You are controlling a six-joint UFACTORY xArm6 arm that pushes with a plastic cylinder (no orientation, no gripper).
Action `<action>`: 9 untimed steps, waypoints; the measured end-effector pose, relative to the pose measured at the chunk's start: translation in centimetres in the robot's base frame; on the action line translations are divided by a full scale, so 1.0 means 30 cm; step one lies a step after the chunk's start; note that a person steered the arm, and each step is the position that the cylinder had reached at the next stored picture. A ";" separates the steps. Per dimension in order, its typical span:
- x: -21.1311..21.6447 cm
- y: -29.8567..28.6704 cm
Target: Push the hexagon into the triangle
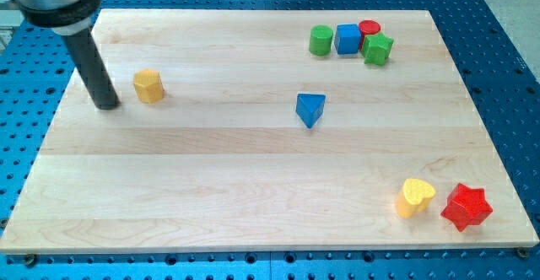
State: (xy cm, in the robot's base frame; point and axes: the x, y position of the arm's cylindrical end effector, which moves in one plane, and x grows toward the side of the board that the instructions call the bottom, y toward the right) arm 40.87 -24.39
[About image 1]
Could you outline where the blue triangle block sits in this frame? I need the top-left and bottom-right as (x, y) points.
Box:
(295, 93), (326, 129)

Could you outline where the green star block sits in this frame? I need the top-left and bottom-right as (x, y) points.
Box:
(361, 32), (394, 66)

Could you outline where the green cylinder block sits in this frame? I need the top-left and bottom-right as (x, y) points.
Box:
(309, 24), (333, 57)

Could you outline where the yellow hexagon block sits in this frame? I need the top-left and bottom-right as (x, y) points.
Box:
(133, 69), (165, 104)

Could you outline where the light wooden board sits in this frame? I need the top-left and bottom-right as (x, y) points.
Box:
(1, 9), (538, 255)

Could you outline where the yellow heart block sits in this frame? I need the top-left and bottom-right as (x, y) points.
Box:
(395, 178), (436, 218)

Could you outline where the blue cube block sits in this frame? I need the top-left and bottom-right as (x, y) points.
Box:
(334, 24), (361, 55)

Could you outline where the red cylinder block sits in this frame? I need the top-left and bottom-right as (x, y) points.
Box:
(358, 19), (381, 43)

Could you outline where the red star block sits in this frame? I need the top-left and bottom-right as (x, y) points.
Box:
(440, 183), (493, 232)

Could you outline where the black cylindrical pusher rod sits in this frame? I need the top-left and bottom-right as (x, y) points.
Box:
(62, 28), (120, 110)

